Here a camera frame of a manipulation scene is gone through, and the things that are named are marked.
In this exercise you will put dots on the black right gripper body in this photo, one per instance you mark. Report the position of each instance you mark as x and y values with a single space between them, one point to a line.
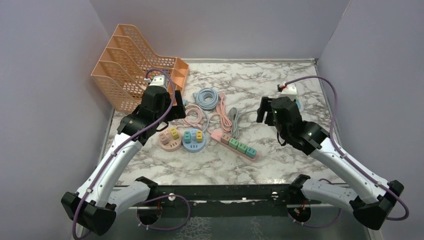
266 106

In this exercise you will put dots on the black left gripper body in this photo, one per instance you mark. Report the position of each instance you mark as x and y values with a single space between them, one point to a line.
177 111

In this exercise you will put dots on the teal plug adapter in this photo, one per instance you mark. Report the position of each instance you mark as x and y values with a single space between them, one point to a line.
251 152
187 137

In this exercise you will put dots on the yellow plug adapter front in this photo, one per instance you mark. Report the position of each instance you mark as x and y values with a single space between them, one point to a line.
199 136

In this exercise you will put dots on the yellow plug adapter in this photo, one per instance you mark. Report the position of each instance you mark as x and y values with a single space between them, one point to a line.
174 133
199 136

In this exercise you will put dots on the pink plug adapter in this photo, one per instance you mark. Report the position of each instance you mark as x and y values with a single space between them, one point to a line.
163 138

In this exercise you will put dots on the green plug adapter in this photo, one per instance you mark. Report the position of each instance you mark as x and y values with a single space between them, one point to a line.
242 148
233 143

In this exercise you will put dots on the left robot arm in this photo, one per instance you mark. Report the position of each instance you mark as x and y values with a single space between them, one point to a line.
94 206

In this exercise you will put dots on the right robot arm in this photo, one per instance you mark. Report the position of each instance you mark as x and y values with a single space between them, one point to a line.
369 197

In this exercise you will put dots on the tan plug adapter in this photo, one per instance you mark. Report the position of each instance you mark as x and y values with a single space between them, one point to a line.
225 138

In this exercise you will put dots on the blue white oval device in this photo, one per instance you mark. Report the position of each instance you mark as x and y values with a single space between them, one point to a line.
299 104

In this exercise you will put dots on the pink round power strip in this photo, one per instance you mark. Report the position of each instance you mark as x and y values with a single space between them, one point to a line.
173 145

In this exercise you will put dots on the blue round power strip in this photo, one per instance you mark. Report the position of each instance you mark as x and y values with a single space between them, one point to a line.
194 146

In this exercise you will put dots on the pink long power strip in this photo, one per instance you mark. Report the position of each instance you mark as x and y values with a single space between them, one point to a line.
215 135

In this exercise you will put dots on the orange mesh file organizer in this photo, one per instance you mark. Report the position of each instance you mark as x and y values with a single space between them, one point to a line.
122 67

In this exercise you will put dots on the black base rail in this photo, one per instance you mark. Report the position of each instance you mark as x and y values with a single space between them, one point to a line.
179 201

